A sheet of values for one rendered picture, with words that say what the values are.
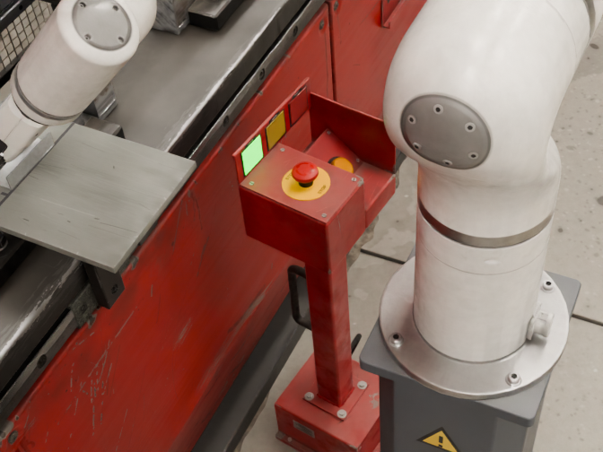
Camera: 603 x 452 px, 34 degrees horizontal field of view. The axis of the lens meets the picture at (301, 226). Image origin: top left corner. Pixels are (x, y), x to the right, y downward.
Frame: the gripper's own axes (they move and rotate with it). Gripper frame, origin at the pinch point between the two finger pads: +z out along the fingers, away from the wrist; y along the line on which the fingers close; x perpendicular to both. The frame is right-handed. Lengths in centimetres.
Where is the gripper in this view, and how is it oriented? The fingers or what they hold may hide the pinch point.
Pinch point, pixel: (4, 144)
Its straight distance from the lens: 124.0
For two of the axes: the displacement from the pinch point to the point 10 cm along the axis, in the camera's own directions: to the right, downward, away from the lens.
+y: -4.4, 6.9, -5.7
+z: -5.3, 3.1, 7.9
